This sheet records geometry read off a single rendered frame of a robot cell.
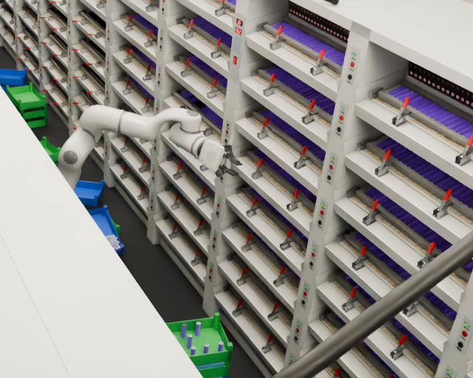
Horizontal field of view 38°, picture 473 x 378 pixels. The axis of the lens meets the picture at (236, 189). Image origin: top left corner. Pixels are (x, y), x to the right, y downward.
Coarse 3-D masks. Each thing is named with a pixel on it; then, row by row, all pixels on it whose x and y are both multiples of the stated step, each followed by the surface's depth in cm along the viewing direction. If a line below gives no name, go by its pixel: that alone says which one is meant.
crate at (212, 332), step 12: (168, 324) 275; (180, 324) 277; (192, 324) 279; (204, 324) 281; (216, 324) 281; (180, 336) 277; (192, 336) 278; (204, 336) 278; (216, 336) 279; (216, 348) 273; (228, 348) 265; (192, 360) 262; (204, 360) 264; (216, 360) 266; (228, 360) 268
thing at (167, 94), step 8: (168, 88) 351; (176, 88) 354; (184, 88) 356; (168, 96) 353; (168, 104) 348; (176, 104) 347; (192, 104) 345; (200, 128) 326; (208, 136) 320; (216, 136) 319
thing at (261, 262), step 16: (224, 224) 320; (240, 224) 320; (224, 240) 323; (240, 240) 315; (256, 240) 310; (240, 256) 312; (256, 256) 305; (272, 256) 300; (256, 272) 301; (272, 272) 296; (288, 272) 291; (272, 288) 292; (288, 288) 288; (288, 304) 282
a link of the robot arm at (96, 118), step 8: (88, 112) 263; (96, 112) 261; (104, 112) 261; (112, 112) 262; (120, 112) 262; (80, 120) 266; (88, 120) 263; (96, 120) 262; (104, 120) 261; (112, 120) 261; (80, 128) 275; (88, 128) 266; (96, 128) 264; (104, 128) 264; (112, 128) 262; (96, 136) 276
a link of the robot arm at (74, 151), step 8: (72, 136) 270; (80, 136) 270; (88, 136) 272; (64, 144) 267; (72, 144) 265; (80, 144) 267; (88, 144) 270; (64, 152) 265; (72, 152) 264; (80, 152) 265; (88, 152) 270; (64, 160) 266; (72, 160) 265; (80, 160) 267; (64, 168) 273; (72, 168) 269; (80, 168) 271; (64, 176) 278; (72, 176) 277; (72, 184) 281
